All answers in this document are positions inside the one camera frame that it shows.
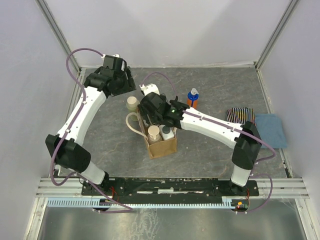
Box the clear bottle beige cap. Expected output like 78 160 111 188
126 96 140 113

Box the white pump dispenser bottle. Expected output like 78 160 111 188
147 125 162 145

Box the white bottle grey cap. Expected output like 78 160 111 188
159 125 175 141

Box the orange bottle blue cap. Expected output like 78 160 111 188
187 88 199 109

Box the brown canvas tote bag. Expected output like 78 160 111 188
125 111 178 159

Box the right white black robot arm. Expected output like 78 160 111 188
138 91 262 196

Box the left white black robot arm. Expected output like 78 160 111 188
45 54 136 195

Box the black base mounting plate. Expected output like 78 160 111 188
81 176 259 204

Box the striped folded cloth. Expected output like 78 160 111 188
226 107 256 125

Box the blue folded cloth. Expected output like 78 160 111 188
255 114 287 149

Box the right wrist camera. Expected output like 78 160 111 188
139 83 160 96

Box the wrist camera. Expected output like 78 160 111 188
101 54 120 59
139 83 160 96

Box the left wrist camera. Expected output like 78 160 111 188
101 54 120 59

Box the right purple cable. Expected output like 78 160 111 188
142 72 277 214

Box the purple cable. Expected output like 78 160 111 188
142 72 277 214
49 47 134 215

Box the left aluminium corner post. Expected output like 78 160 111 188
34 0 83 73

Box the aluminium corner post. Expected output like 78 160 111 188
254 0 300 71
34 0 83 73

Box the right aluminium corner post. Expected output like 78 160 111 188
254 0 300 71

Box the light blue cable duct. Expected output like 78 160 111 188
46 196 237 208

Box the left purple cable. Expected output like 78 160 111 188
49 47 134 215

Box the aluminium frame rail front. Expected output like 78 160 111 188
35 178 310 199

